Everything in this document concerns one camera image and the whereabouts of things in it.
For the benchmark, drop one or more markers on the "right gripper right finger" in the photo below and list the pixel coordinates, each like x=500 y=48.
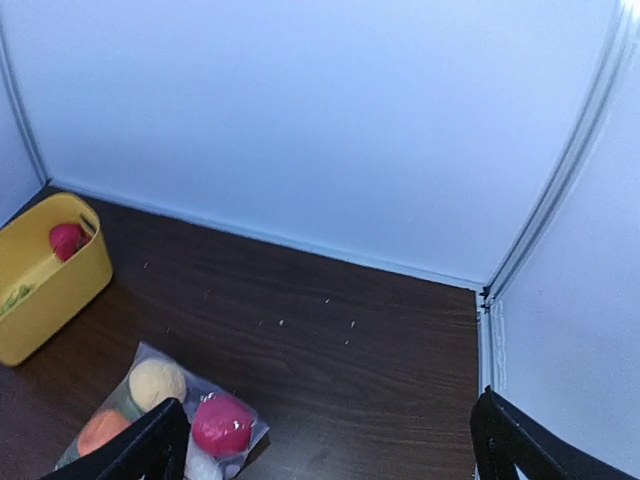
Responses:
x=507 y=443

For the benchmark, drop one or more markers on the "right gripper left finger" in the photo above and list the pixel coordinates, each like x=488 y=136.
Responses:
x=154 y=447

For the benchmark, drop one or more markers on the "orange plush fruit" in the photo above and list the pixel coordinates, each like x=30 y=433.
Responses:
x=100 y=429

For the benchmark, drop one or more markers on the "yellow plush burger bun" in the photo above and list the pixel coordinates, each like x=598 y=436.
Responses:
x=154 y=380

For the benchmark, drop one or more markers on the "red plush apple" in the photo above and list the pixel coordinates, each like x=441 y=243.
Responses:
x=222 y=426

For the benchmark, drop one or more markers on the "clear zip top bag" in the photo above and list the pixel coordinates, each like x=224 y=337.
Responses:
x=199 y=464

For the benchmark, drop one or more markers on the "yellow plastic basket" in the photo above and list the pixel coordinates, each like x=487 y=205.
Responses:
x=62 y=289

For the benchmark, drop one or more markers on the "green plush grapes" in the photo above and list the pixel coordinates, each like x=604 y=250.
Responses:
x=16 y=297

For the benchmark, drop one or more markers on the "red plush tomato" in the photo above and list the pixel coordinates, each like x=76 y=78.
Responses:
x=67 y=239

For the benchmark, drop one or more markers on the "left aluminium frame post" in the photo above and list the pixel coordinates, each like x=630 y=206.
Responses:
x=20 y=114

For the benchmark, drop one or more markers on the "aluminium frame post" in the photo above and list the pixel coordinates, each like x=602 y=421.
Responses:
x=20 y=114
x=617 y=54

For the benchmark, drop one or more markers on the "right aluminium frame post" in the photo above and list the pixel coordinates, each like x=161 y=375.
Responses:
x=617 y=54

